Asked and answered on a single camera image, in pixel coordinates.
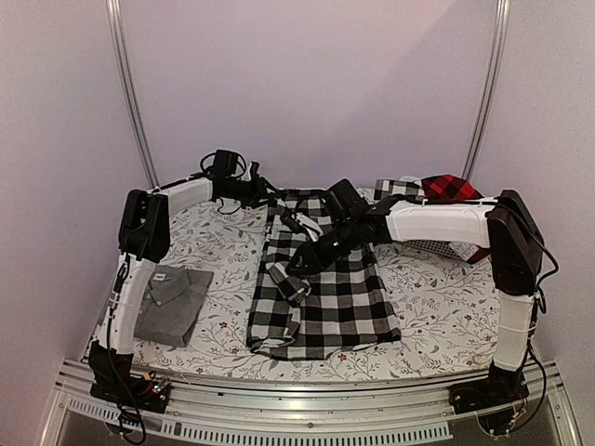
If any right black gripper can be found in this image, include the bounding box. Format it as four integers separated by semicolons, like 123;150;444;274
284;218;359;276

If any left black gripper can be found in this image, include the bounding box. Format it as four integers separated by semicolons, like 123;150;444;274
227;174;281;209

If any black white plaid shirt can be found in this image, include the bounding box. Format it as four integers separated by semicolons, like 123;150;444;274
246;189;402;361

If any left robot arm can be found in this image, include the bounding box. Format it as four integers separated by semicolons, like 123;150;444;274
88;151;275;364

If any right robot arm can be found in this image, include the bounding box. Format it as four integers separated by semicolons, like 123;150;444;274
286;190;545;405

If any red black plaid shirt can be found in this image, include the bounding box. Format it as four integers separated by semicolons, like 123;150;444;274
421;174;490;265

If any floral white tablecloth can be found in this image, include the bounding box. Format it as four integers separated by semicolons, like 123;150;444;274
133;200;499;383

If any white plastic laundry basket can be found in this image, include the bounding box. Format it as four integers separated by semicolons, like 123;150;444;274
399;174;484;264

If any folded grey button shirt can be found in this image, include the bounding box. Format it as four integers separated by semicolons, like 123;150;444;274
134;265;214;348

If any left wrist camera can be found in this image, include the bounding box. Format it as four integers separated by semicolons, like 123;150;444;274
210;149;245;177

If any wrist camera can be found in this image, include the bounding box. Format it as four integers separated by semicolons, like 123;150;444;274
210;149;245;177
322;178;368;223

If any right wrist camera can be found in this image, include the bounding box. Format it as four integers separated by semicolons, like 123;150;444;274
322;178;368;223

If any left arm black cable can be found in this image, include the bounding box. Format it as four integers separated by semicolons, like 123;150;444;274
199;152;247;181

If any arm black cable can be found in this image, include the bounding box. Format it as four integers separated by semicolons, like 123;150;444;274
524;231;561;298
199;152;247;181

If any right aluminium frame post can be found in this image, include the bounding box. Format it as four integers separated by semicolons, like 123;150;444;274
461;0;511;181

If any aluminium frame post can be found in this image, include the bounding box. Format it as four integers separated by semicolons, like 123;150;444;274
461;0;511;181
105;0;159;188

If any front aluminium rail frame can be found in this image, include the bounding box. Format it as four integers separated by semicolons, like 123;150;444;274
38;358;583;446

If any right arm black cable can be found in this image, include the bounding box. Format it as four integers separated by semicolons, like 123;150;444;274
524;231;561;298

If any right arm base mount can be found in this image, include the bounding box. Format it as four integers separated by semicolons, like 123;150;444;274
448;364;529;414

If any left aluminium frame post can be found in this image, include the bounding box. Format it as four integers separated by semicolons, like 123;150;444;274
105;0;159;188

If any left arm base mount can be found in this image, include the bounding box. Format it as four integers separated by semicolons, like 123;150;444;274
88;340;171;413

